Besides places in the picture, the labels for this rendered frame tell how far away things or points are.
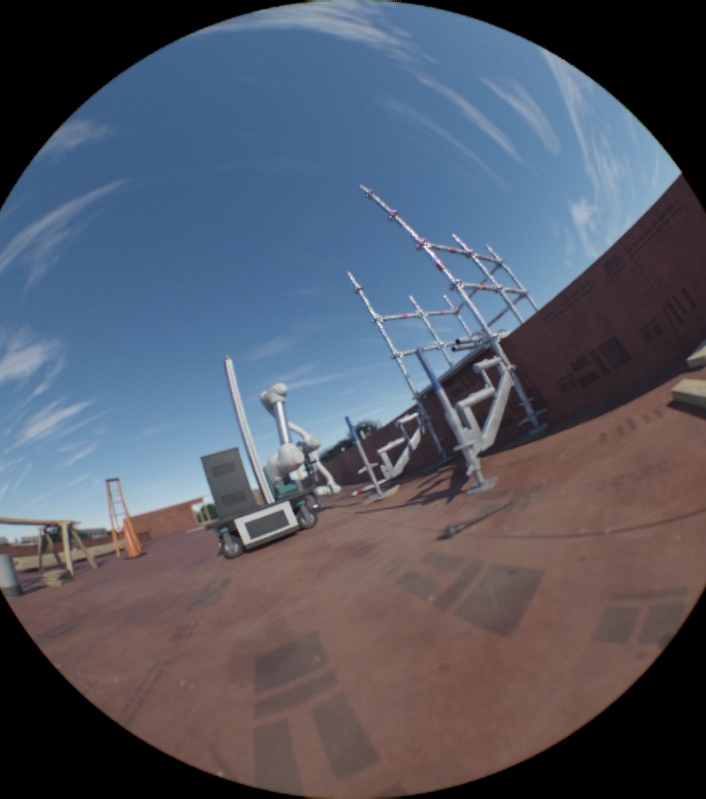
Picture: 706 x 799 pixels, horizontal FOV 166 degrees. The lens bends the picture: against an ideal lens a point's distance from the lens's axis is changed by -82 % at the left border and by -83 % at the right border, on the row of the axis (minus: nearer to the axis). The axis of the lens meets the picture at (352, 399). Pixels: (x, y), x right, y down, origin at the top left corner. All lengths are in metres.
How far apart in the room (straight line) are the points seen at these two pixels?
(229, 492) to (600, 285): 2.85
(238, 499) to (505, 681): 1.92
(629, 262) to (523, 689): 1.71
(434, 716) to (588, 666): 0.20
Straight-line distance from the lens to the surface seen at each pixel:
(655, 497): 0.67
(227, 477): 2.03
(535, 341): 1.80
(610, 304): 1.68
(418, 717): 0.43
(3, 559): 3.08
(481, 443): 1.27
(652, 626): 0.45
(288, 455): 1.85
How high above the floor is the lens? 0.38
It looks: 14 degrees up
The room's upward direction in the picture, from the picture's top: 24 degrees counter-clockwise
